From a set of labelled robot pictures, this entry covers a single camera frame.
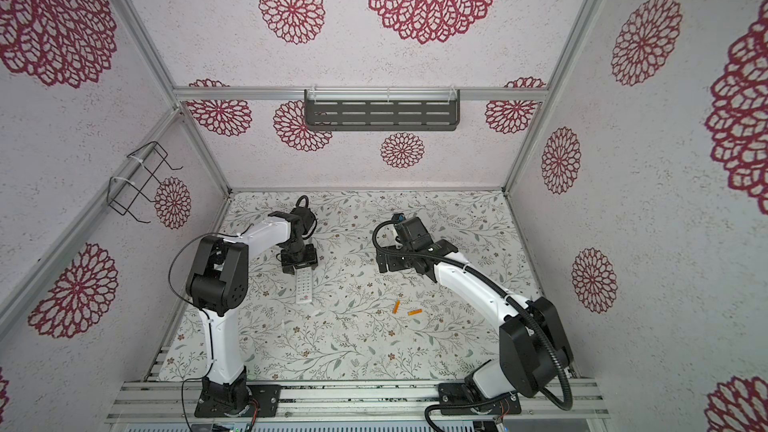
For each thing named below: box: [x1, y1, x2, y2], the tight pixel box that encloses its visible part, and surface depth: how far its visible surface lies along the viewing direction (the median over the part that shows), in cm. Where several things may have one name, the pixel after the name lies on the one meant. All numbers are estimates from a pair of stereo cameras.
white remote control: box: [296, 267, 313, 304], surface depth 94 cm
